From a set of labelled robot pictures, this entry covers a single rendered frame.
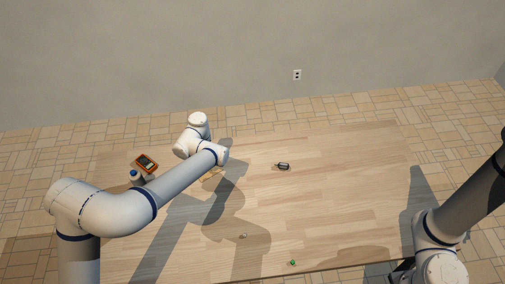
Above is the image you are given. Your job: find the orange digital multimeter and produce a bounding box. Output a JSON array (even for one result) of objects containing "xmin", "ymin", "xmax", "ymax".
[{"xmin": 135, "ymin": 154, "xmax": 158, "ymax": 174}]

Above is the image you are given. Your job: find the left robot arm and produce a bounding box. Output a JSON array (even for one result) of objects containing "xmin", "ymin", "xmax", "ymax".
[{"xmin": 43, "ymin": 111, "xmax": 230, "ymax": 284}]

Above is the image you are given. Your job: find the grey plastic bottle with blue cap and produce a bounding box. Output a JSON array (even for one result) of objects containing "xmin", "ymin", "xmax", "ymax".
[{"xmin": 129, "ymin": 169, "xmax": 146, "ymax": 187}]

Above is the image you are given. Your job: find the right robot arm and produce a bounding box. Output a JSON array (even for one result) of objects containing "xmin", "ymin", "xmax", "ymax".
[{"xmin": 398, "ymin": 127, "xmax": 505, "ymax": 284}]

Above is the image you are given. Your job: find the orange square mat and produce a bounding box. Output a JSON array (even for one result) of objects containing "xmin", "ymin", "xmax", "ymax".
[{"xmin": 199, "ymin": 166, "xmax": 223, "ymax": 182}]

